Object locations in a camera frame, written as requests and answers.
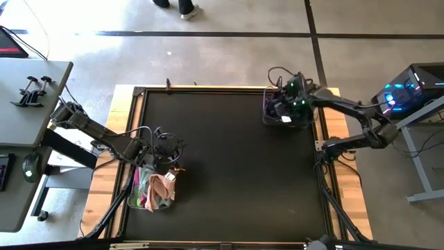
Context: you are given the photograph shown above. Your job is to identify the lit computer tower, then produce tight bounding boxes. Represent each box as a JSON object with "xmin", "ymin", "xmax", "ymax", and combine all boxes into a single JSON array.
[{"xmin": 370, "ymin": 62, "xmax": 444, "ymax": 122}]

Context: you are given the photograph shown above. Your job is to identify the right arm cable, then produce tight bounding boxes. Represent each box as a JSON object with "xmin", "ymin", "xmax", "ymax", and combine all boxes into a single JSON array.
[{"xmin": 266, "ymin": 65, "xmax": 315, "ymax": 90}]

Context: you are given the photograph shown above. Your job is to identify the black computer mouse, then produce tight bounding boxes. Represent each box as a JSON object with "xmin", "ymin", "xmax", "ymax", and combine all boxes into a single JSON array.
[{"xmin": 22, "ymin": 152, "xmax": 44, "ymax": 183}]

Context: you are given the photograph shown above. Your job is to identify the black computer cables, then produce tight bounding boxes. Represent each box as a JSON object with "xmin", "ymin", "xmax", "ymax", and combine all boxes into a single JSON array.
[{"xmin": 390, "ymin": 117, "xmax": 444, "ymax": 170}]

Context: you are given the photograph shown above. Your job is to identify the black beam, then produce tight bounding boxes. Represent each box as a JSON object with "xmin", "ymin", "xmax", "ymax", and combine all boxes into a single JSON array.
[{"xmin": 41, "ymin": 128, "xmax": 99, "ymax": 170}]

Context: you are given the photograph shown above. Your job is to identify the grey desk foot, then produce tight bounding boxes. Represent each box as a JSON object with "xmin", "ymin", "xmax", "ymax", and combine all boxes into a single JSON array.
[{"xmin": 31, "ymin": 166, "xmax": 94, "ymax": 223}]

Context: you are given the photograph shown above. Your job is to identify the black keyboard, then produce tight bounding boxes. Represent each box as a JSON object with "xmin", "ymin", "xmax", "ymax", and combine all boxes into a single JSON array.
[{"xmin": 0, "ymin": 153, "xmax": 15, "ymax": 192}]

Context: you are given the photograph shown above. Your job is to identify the lime green towel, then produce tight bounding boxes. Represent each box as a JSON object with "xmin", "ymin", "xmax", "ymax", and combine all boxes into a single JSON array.
[{"xmin": 131, "ymin": 192, "xmax": 148, "ymax": 208}]

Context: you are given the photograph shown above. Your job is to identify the person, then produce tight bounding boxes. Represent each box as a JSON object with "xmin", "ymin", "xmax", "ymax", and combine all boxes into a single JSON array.
[{"xmin": 151, "ymin": 0, "xmax": 201, "ymax": 21}]

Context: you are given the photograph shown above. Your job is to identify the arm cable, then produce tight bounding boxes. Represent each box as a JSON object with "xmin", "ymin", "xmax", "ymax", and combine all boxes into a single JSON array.
[
  {"xmin": 113, "ymin": 125, "xmax": 185, "ymax": 165},
  {"xmin": 266, "ymin": 65, "xmax": 315, "ymax": 90}
]

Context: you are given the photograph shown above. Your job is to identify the thin pale cable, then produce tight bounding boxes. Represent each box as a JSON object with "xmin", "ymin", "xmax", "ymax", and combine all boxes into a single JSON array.
[{"xmin": 23, "ymin": 0, "xmax": 51, "ymax": 59}]

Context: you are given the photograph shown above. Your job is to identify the black C-clamp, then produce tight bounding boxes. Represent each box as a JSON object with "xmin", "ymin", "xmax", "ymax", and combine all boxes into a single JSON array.
[
  {"xmin": 10, "ymin": 75, "xmax": 39, "ymax": 108},
  {"xmin": 24, "ymin": 75, "xmax": 53, "ymax": 108}
]

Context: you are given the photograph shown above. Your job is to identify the clear plastic bin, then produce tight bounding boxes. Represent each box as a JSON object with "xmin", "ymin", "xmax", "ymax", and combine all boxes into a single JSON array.
[
  {"xmin": 126, "ymin": 165, "xmax": 177, "ymax": 212},
  {"xmin": 262, "ymin": 86, "xmax": 315, "ymax": 129}
]

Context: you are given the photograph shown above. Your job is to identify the pale blue-grey towel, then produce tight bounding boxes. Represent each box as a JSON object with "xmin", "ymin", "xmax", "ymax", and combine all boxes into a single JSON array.
[{"xmin": 138, "ymin": 168, "xmax": 155, "ymax": 206}]

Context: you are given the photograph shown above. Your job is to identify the pink towel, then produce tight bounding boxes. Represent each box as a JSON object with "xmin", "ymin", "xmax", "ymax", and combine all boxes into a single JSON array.
[{"xmin": 144, "ymin": 169, "xmax": 178, "ymax": 213}]

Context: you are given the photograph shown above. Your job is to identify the white paper sheets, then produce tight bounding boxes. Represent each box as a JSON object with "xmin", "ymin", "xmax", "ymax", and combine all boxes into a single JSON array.
[{"xmin": 47, "ymin": 130, "xmax": 101, "ymax": 168}]

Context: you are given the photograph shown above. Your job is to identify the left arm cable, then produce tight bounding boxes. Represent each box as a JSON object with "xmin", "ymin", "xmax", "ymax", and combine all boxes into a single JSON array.
[{"xmin": 113, "ymin": 125, "xmax": 185, "ymax": 165}]

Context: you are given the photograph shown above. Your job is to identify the dark monitor screen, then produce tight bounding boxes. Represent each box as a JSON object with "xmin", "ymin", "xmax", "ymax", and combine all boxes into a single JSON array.
[{"xmin": 0, "ymin": 26, "xmax": 29, "ymax": 59}]

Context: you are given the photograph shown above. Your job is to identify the grey metal desk frame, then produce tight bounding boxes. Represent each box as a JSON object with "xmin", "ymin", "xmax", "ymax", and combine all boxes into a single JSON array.
[{"xmin": 383, "ymin": 97, "xmax": 444, "ymax": 204}]

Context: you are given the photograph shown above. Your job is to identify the grey desk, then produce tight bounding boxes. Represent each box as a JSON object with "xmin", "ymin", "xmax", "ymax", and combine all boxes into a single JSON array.
[{"xmin": 0, "ymin": 58, "xmax": 74, "ymax": 233}]

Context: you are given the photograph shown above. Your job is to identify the black floor cable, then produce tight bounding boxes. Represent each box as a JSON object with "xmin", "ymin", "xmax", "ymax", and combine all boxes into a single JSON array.
[{"xmin": 64, "ymin": 85, "xmax": 81, "ymax": 107}]

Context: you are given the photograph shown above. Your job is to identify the black monitor cable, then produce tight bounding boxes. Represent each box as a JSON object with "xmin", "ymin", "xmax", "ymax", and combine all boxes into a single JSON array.
[{"xmin": 0, "ymin": 24, "xmax": 49, "ymax": 60}]

